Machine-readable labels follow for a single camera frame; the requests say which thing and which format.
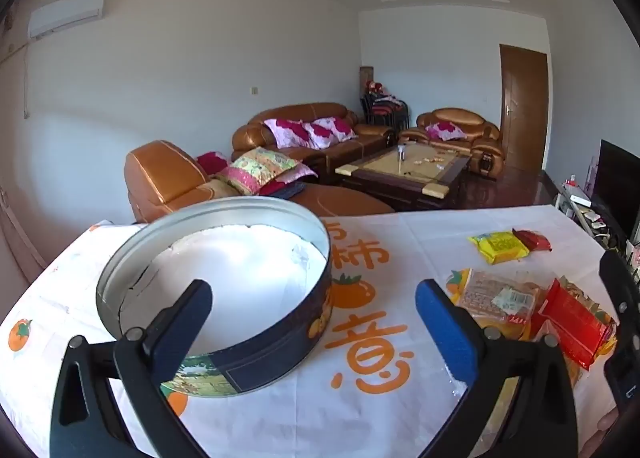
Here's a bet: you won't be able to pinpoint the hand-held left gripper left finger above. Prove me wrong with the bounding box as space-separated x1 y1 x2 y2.
49 279 216 458

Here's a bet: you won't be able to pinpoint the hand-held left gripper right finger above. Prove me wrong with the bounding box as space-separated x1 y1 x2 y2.
415 279 581 458

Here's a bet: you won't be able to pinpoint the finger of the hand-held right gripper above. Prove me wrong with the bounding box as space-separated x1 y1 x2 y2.
599 248 640 354

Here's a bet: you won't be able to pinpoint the clear packet brown cake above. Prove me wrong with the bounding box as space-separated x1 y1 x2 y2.
457 269 543 339

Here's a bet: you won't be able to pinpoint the red packet with purple label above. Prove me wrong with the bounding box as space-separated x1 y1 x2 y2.
530 278 617 371

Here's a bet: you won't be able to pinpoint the round metal tin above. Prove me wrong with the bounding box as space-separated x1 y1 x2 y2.
95 195 333 396

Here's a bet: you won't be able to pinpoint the yellow snack packet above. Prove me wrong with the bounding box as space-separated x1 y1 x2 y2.
467 230 531 266

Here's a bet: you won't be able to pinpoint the small red snack packet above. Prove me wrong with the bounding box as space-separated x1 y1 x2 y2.
512 228 553 253

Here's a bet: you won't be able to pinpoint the person's right hand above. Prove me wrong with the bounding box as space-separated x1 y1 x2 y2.
596 408 623 444

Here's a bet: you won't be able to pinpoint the white paper tin liner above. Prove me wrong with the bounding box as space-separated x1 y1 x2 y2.
117 224 328 356

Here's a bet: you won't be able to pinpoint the white printed tablecloth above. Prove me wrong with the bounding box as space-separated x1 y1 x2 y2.
0 205 640 458

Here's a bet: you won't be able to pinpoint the white television stand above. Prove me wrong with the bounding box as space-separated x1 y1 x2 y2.
552 178 640 259

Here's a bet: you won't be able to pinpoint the black television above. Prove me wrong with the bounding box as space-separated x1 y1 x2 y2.
590 139 640 244

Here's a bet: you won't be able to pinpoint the brown leather chaise sofa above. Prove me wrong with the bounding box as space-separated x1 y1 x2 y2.
124 139 396 225

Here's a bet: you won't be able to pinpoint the dark red pillow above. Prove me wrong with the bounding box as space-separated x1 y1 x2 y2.
196 150 231 174

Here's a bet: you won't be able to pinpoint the colourful patchwork cushion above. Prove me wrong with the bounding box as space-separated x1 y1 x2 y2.
216 147 318 196

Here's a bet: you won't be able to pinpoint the dark wooden coffee table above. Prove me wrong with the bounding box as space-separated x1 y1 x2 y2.
334 143 472 211

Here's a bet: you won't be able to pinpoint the folded red and blue blanket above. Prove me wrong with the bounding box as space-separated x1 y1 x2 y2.
260 173 321 199

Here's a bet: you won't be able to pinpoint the pink floral pillow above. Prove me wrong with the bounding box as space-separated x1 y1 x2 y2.
425 121 468 140
300 115 358 149
263 118 313 149

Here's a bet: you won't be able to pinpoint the brown leather armchair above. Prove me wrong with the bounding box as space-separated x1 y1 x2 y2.
398 108 505 182

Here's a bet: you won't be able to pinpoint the brown wooden door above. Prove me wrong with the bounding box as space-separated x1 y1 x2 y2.
499 44 549 173

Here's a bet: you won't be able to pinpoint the stacked dark chairs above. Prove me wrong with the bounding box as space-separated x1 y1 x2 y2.
360 93 410 131

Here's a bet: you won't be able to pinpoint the brown leather three-seat sofa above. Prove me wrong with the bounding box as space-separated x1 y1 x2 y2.
231 102 401 184

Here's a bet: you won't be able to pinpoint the white air conditioner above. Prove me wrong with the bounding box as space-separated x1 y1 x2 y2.
27 0 107 40

